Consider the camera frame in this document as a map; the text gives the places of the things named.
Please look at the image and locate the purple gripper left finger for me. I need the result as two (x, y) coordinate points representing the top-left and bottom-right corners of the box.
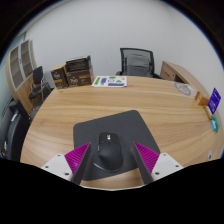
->
(41, 142), (93, 186)

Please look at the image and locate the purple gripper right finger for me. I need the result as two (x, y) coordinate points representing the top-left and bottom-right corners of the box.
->
(132, 141), (185, 184)

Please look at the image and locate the black computer mouse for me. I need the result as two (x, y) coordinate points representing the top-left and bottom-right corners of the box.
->
(94, 132), (123, 172)

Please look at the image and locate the dark grey mouse pad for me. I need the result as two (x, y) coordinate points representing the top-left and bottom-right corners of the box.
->
(73, 110), (160, 181)

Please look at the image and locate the wooden office desk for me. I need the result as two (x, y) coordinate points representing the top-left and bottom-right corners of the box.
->
(19, 75), (224, 191)

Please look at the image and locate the green packet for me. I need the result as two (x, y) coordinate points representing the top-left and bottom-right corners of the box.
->
(211, 115), (220, 132)

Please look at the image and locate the round grey coaster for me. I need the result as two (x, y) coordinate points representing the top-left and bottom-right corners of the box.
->
(174, 82), (191, 96)

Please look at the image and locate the orange small box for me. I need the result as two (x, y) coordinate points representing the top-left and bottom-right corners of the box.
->
(195, 92), (209, 106)

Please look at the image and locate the green purple paper sheet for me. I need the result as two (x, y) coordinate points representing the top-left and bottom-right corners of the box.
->
(92, 76), (127, 87)

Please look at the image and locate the black visitor chair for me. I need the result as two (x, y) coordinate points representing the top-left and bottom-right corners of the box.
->
(28, 66), (50, 101)

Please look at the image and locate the small brown cardboard box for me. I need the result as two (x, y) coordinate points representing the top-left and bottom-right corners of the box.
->
(50, 65), (68, 89)

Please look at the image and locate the large dark cardboard box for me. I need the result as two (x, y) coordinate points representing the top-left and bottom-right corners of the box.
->
(66, 56), (93, 87)

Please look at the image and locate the wooden side cabinet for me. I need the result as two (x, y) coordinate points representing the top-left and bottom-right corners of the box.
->
(160, 61), (209, 97)

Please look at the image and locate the purple standing sign card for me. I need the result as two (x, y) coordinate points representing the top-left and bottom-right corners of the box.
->
(208, 88), (221, 114)

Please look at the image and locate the black mesh office chair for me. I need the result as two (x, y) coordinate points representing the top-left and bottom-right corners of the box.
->
(117, 48), (160, 79)

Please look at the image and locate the wooden glass-door cabinet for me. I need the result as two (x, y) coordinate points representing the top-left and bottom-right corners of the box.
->
(6, 40), (37, 114)

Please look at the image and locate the desk cable grommet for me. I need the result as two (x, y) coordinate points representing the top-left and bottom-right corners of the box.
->
(208, 149), (212, 161)

